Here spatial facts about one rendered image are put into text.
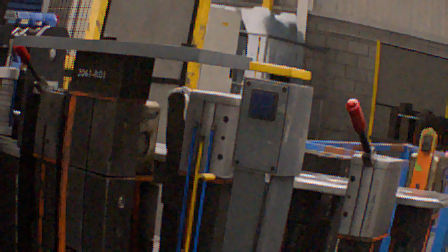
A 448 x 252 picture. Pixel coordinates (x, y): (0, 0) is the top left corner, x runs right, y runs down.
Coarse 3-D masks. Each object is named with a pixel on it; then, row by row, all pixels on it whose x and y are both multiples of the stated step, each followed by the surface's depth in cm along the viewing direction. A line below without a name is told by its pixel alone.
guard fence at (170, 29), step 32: (96, 0) 462; (128, 0) 483; (160, 0) 506; (192, 0) 532; (96, 32) 463; (128, 32) 490; (160, 32) 513; (192, 32) 536; (160, 64) 519; (192, 64) 539; (160, 96) 524; (160, 128) 529; (160, 192) 537; (160, 224) 540
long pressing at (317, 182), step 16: (160, 144) 185; (160, 160) 167; (304, 176) 166; (320, 176) 167; (336, 176) 170; (336, 192) 152; (400, 192) 154; (416, 192) 156; (432, 192) 159; (432, 208) 144
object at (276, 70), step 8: (256, 64) 129; (264, 64) 129; (272, 64) 128; (264, 72) 129; (272, 72) 128; (280, 72) 127; (288, 72) 127; (296, 72) 128; (304, 72) 130; (272, 80) 130; (280, 80) 129; (288, 80) 130
